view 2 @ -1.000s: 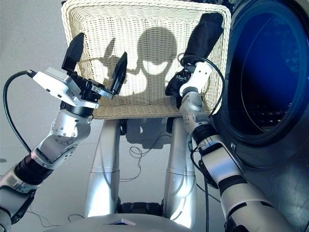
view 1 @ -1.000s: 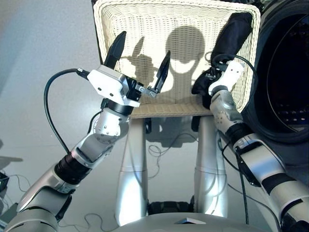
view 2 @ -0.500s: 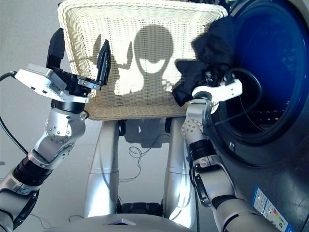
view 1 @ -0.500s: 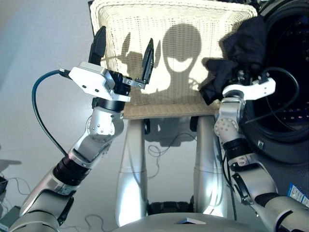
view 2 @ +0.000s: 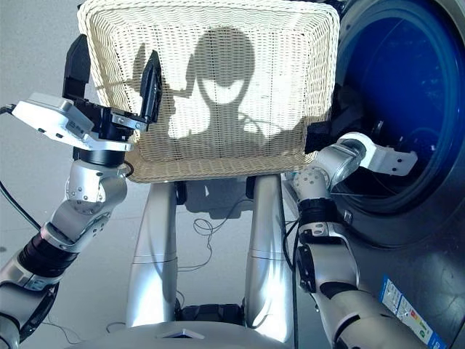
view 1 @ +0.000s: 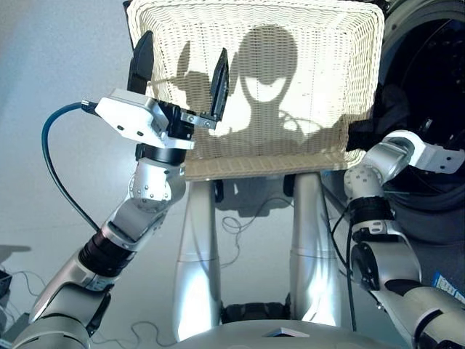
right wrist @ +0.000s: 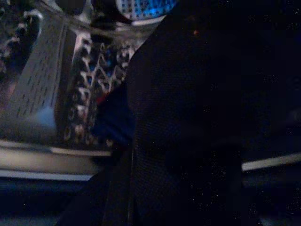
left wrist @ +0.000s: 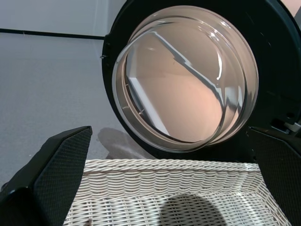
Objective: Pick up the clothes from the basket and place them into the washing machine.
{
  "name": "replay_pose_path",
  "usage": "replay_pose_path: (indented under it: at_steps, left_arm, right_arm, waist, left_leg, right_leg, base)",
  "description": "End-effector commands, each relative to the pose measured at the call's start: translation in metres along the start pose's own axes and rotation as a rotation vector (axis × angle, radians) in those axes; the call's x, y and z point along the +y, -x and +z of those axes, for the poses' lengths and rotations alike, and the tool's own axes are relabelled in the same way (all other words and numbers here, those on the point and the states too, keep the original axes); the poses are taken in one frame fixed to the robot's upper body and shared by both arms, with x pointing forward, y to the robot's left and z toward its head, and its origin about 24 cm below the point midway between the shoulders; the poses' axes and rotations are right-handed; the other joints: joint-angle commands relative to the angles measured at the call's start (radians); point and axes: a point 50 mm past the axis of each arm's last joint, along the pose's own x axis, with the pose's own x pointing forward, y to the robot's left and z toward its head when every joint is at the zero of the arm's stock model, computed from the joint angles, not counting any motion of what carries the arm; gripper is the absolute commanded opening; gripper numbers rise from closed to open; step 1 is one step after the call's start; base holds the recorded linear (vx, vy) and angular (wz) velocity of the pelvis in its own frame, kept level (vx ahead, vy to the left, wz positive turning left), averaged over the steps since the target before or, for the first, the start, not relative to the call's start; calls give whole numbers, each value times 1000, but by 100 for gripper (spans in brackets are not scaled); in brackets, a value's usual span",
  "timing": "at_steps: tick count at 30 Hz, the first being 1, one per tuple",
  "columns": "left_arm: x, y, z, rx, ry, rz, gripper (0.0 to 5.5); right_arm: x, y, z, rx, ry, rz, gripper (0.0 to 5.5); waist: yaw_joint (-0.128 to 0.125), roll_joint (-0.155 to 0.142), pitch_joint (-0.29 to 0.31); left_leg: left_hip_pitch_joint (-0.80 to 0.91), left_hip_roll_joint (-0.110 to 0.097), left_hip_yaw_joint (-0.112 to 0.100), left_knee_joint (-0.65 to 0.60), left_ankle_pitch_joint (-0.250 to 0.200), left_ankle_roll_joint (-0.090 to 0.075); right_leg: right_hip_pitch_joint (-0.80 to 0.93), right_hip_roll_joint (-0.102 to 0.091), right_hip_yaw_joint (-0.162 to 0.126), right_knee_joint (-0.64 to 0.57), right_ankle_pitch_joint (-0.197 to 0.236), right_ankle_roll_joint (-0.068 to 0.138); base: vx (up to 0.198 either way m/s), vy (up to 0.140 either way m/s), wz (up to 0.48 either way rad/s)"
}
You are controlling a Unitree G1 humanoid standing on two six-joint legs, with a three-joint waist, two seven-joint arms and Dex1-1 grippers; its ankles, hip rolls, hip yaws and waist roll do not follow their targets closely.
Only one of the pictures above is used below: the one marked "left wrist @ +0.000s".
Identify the round glass washing machine door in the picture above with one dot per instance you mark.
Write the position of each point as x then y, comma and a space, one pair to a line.
188, 77

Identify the pale woven basket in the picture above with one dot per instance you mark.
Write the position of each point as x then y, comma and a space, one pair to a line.
145, 188

